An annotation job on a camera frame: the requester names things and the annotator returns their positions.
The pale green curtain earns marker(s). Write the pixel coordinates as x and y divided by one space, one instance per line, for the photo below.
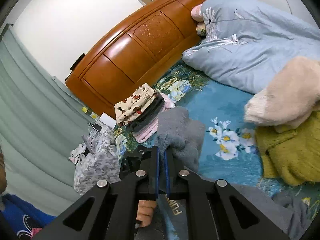
41 123

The cream patterned folded garment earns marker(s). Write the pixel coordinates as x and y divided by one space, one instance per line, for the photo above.
131 108

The black folded garment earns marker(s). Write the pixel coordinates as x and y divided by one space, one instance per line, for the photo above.
147 115

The light blue floral quilt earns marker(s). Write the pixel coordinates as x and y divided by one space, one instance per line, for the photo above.
247 42

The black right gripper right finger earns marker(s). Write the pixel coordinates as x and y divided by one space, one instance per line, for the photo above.
172 166

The blue garment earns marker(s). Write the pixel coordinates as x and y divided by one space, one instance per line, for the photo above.
24 219

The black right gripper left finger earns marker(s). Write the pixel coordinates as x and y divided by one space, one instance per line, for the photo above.
149 184

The olive green fluffy garment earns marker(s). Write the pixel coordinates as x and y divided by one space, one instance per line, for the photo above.
293 155

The grey fleece garment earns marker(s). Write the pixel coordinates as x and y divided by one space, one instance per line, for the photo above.
186 136

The teal floral bed blanket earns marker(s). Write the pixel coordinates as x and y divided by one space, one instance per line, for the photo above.
229 150

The orange wooden headboard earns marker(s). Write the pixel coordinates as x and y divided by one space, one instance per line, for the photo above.
140 49

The cream fluffy garment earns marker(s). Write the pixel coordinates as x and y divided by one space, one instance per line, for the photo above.
289 99

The pink pillow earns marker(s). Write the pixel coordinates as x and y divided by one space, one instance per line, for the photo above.
197 16

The grey floral storage bag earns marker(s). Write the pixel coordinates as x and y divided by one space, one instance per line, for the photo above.
96 158

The pink folded garment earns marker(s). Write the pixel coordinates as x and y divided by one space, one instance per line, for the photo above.
146 132

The person's left hand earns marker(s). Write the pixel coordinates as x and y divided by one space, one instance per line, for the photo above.
145 212

